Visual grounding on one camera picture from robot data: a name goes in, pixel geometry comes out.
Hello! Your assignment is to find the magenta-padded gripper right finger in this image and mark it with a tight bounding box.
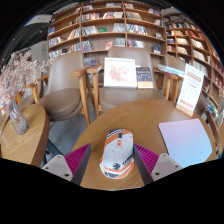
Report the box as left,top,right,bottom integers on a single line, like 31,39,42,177
131,143,184,186

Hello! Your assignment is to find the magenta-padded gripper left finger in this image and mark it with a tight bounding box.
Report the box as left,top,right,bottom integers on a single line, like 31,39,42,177
40,143,92,186

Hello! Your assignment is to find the white orange patterned computer mouse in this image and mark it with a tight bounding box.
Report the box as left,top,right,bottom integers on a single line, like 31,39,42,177
98,128,136,180

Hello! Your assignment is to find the pink blue gradient mouse pad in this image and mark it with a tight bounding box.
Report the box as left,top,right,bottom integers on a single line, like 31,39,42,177
157,117,213,169

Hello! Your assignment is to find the round wooden side table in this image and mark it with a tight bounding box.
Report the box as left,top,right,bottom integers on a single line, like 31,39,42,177
0,103,51,168

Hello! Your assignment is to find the glass vase with pink blossoms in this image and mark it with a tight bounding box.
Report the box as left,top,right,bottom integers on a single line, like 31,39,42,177
0,49,56,136

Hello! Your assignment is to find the stack of colourful books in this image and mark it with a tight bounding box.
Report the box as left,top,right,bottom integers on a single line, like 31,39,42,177
202,95,220,118

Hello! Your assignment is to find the white sign on wooden base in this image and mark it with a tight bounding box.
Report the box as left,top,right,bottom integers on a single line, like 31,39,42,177
175,63,205,117

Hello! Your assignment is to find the dark covered book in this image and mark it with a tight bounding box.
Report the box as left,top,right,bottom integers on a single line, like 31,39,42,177
135,66,155,90

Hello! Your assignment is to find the white framed floral picture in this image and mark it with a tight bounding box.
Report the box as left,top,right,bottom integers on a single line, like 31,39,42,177
103,57,138,89

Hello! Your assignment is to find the curved wooden bookshelf unit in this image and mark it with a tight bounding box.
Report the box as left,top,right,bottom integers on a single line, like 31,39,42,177
163,13,224,111

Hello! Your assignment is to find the white hanging ceiling panel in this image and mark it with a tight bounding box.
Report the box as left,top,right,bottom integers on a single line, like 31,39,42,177
24,13,53,27

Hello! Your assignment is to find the wide wooden bookshelf unit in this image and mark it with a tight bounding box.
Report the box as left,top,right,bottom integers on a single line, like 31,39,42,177
47,1,166,68

